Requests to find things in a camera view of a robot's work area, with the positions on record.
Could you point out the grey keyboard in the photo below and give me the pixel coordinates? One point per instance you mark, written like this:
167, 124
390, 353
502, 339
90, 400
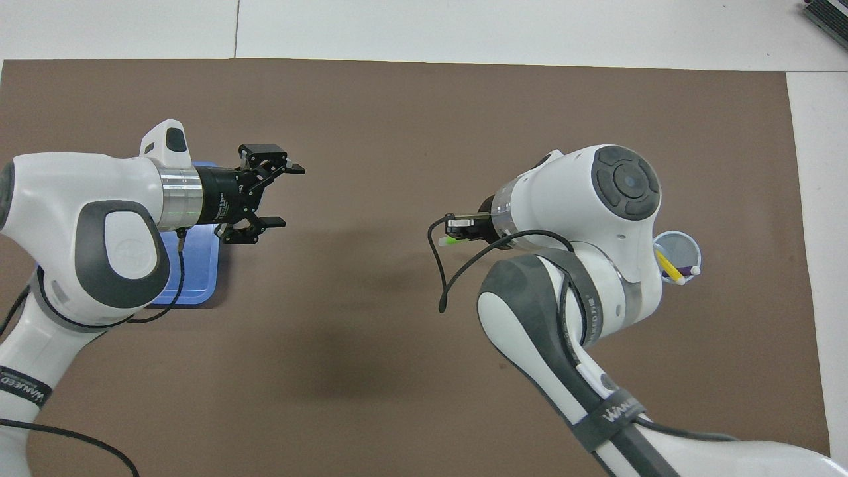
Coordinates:
831, 14

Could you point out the blue plastic tray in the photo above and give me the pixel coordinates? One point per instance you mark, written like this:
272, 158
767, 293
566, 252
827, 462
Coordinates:
199, 265

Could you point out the yellow pen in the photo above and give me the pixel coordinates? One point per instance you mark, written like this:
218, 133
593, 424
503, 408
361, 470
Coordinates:
668, 265

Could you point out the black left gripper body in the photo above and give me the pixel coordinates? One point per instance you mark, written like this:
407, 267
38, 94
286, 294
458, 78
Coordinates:
222, 195

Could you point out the purple pen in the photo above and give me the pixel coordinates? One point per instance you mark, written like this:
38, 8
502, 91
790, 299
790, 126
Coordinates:
689, 270

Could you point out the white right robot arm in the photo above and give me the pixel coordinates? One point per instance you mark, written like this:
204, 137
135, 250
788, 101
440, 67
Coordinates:
583, 199

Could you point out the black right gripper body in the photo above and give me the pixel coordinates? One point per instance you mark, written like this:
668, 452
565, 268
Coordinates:
482, 228

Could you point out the pale blue mesh cup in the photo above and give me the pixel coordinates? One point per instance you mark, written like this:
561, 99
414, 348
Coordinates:
682, 248

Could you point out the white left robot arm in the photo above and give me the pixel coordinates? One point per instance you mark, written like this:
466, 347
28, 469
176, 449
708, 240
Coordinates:
59, 212

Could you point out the green pen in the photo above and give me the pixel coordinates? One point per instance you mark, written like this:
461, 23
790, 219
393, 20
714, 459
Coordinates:
447, 241

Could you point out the brown table mat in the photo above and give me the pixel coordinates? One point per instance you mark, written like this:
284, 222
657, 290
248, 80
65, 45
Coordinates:
397, 119

